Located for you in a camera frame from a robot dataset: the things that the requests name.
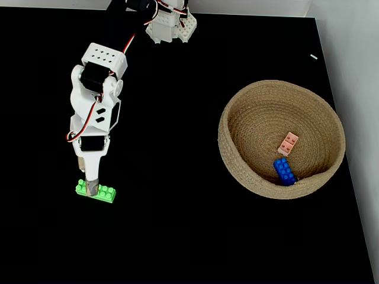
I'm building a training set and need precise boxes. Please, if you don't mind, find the blue lego block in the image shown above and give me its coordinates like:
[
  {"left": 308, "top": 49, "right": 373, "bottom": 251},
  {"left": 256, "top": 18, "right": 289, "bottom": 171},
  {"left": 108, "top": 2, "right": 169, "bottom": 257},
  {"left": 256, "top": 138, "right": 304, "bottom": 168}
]
[{"left": 272, "top": 157, "right": 297, "bottom": 187}]

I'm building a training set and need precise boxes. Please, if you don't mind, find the red white arm servo cable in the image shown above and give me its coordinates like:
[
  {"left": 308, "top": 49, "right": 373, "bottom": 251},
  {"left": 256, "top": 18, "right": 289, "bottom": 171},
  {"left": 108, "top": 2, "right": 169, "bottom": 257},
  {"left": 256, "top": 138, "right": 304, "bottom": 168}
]
[{"left": 122, "top": 31, "right": 137, "bottom": 55}]

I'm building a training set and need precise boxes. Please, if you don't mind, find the pink lego block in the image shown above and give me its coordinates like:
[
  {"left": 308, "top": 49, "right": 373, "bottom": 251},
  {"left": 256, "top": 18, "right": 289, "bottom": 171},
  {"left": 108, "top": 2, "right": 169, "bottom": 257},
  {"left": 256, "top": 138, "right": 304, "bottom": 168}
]
[{"left": 277, "top": 132, "right": 300, "bottom": 157}]

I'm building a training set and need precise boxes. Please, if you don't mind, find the woven rope basket tray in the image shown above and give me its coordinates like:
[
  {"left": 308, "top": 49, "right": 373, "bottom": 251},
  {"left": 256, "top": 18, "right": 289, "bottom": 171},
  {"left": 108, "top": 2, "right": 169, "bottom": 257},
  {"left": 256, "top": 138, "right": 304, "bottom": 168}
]
[{"left": 217, "top": 79, "right": 346, "bottom": 200}]

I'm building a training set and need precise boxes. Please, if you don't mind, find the green lego block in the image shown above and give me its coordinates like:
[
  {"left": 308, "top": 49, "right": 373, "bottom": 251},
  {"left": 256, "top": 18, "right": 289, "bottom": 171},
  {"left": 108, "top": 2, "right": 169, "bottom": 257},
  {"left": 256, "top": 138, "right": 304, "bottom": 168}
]
[{"left": 75, "top": 179, "right": 117, "bottom": 204}]

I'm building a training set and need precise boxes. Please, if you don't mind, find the red black gripper servo cable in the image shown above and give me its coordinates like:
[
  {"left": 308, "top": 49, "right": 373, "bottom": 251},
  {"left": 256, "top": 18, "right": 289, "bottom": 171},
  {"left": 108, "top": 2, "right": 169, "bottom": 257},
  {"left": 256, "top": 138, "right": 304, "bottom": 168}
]
[{"left": 66, "top": 93, "right": 103, "bottom": 143}]

